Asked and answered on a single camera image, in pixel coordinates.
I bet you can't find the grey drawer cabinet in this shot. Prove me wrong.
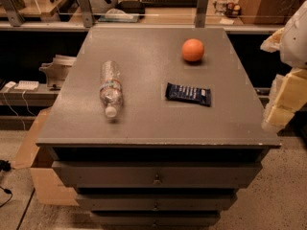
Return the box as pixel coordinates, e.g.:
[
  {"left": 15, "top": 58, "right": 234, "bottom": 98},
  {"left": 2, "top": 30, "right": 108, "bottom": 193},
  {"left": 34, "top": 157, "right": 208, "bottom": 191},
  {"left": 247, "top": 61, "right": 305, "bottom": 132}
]
[{"left": 35, "top": 26, "right": 282, "bottom": 230}]

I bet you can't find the grey drawer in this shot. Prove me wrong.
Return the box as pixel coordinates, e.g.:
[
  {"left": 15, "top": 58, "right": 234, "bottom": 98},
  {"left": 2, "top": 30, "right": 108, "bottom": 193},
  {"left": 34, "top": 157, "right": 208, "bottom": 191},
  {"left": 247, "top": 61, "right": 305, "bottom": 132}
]
[
  {"left": 90, "top": 212, "right": 220, "bottom": 226},
  {"left": 52, "top": 161, "right": 262, "bottom": 188},
  {"left": 76, "top": 194, "right": 237, "bottom": 211}
]

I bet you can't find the black cable on floor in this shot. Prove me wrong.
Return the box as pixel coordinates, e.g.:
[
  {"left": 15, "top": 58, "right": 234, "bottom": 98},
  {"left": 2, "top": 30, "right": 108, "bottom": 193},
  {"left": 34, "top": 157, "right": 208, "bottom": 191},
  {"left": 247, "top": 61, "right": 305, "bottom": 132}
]
[{"left": 0, "top": 159, "right": 13, "bottom": 209}]

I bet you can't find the clear plastic bag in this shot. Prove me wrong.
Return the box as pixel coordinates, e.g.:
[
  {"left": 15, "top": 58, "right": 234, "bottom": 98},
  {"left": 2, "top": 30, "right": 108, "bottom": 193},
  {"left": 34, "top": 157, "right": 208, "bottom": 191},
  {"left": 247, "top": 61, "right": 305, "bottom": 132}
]
[{"left": 99, "top": 9, "right": 139, "bottom": 23}]

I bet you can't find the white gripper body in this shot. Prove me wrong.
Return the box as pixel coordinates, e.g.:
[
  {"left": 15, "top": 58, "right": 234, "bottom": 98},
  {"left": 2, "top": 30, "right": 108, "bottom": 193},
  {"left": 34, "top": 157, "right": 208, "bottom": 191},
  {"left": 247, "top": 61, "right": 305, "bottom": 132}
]
[{"left": 260, "top": 28, "right": 284, "bottom": 53}]

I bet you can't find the black keyboard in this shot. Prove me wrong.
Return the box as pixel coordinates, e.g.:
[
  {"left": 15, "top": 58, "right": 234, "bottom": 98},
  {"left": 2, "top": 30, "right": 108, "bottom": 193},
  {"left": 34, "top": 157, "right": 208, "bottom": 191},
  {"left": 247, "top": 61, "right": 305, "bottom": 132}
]
[{"left": 141, "top": 0, "right": 198, "bottom": 8}]

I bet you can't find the clear plastic water bottle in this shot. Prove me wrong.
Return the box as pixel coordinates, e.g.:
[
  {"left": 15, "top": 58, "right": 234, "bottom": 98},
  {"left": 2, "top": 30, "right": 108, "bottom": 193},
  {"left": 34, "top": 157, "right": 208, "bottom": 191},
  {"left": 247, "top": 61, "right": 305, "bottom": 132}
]
[{"left": 100, "top": 60, "right": 124, "bottom": 119}]

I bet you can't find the bottom grey drawer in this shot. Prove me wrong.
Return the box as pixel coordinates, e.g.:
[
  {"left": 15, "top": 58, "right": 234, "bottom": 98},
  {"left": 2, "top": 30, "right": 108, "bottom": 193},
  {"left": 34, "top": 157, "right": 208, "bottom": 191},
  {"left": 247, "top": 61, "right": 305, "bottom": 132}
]
[{"left": 90, "top": 212, "right": 220, "bottom": 226}]

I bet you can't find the black pouch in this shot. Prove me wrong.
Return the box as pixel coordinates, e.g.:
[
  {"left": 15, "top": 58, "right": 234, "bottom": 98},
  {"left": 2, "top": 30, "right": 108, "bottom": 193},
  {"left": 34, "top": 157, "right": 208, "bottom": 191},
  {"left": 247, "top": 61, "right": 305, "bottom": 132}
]
[{"left": 117, "top": 0, "right": 145, "bottom": 16}]

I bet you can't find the top grey drawer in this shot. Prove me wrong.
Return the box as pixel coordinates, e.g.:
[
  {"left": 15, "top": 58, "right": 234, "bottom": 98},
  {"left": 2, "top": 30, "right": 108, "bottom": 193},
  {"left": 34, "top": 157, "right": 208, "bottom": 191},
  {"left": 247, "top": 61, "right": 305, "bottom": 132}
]
[{"left": 52, "top": 161, "right": 262, "bottom": 188}]

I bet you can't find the middle grey drawer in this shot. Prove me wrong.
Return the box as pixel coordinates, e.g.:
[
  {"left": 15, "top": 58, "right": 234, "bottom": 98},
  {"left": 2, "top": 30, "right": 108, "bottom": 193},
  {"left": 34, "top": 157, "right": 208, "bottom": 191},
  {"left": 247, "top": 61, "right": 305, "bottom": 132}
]
[{"left": 76, "top": 194, "right": 237, "bottom": 211}]

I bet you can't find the beige plastic machine part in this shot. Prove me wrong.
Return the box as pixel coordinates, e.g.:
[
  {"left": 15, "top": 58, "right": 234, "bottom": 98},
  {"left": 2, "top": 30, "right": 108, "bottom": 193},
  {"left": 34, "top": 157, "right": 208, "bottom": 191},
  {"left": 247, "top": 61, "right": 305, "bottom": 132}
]
[{"left": 39, "top": 55, "right": 76, "bottom": 89}]

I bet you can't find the grey metal shelf rail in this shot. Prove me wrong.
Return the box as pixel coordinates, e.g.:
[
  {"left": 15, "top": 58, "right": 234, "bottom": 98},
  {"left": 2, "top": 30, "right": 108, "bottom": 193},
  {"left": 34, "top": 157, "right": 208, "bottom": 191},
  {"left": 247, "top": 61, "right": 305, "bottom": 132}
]
[{"left": 0, "top": 0, "right": 282, "bottom": 34}]

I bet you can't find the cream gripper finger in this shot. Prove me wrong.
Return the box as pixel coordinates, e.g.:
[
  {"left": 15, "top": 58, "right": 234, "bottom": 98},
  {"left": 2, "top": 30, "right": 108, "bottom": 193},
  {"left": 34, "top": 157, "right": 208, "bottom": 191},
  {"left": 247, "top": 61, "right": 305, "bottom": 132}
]
[
  {"left": 270, "top": 68, "right": 307, "bottom": 112},
  {"left": 261, "top": 102, "right": 295, "bottom": 133}
]

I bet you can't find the blue rxbar blueberry wrapper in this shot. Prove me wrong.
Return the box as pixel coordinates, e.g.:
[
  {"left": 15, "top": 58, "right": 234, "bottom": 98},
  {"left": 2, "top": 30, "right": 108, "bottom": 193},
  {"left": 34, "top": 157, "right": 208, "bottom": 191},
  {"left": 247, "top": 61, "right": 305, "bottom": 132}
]
[{"left": 165, "top": 82, "right": 211, "bottom": 106}]

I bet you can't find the white power strip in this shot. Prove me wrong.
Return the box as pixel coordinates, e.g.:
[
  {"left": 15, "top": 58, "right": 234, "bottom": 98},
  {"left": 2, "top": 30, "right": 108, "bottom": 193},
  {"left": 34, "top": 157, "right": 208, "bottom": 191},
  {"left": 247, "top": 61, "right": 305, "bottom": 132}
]
[{"left": 14, "top": 80, "right": 39, "bottom": 90}]

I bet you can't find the white charger with cable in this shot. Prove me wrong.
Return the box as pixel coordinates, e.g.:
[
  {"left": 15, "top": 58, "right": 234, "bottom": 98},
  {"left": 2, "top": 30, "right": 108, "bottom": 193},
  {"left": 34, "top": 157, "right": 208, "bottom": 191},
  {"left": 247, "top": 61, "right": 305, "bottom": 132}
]
[{"left": 2, "top": 81, "right": 26, "bottom": 129}]

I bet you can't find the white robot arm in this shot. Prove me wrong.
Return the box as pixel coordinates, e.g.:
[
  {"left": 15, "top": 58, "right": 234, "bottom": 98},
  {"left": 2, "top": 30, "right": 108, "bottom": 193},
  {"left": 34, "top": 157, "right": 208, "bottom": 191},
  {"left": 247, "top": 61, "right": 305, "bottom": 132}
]
[{"left": 260, "top": 1, "right": 307, "bottom": 133}]

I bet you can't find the orange fruit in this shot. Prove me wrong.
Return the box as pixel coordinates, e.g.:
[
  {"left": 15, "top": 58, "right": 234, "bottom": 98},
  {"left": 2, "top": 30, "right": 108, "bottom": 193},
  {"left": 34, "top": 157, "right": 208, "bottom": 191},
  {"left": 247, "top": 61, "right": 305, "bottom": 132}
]
[{"left": 181, "top": 38, "right": 204, "bottom": 62}]

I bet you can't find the cardboard box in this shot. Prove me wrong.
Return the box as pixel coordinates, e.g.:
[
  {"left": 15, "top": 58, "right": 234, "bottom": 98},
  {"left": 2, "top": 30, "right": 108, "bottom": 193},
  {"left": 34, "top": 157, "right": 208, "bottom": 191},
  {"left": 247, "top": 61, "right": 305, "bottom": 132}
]
[{"left": 13, "top": 108, "right": 78, "bottom": 206}]

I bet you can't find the black bowl of fruit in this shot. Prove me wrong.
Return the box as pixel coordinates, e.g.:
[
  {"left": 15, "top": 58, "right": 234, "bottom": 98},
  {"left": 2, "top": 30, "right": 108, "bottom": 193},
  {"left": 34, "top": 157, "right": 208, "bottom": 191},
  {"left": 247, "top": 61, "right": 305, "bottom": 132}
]
[{"left": 225, "top": 2, "right": 241, "bottom": 17}]

